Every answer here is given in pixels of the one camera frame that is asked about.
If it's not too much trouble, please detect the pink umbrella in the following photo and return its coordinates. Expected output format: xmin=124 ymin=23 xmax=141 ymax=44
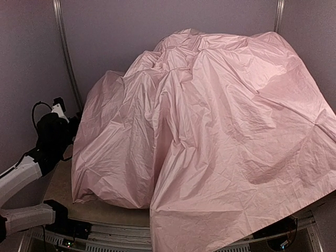
xmin=71 ymin=29 xmax=335 ymax=251

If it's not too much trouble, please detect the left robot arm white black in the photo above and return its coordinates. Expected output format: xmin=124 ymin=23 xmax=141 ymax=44
xmin=1 ymin=112 xmax=80 ymax=240

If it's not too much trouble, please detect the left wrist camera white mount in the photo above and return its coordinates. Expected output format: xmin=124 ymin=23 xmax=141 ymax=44
xmin=51 ymin=97 xmax=69 ymax=123

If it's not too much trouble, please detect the left aluminium frame post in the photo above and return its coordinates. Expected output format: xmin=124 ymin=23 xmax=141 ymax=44
xmin=52 ymin=0 xmax=84 ymax=113

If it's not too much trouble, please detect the aluminium frame post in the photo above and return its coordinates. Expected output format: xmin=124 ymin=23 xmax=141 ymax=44
xmin=52 ymin=0 xmax=84 ymax=113
xmin=274 ymin=0 xmax=285 ymax=34

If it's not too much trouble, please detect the right aluminium frame post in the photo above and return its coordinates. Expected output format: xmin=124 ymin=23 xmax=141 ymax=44
xmin=274 ymin=0 xmax=285 ymax=34

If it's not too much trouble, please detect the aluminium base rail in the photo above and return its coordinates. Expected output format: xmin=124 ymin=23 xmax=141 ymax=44
xmin=18 ymin=212 xmax=324 ymax=251

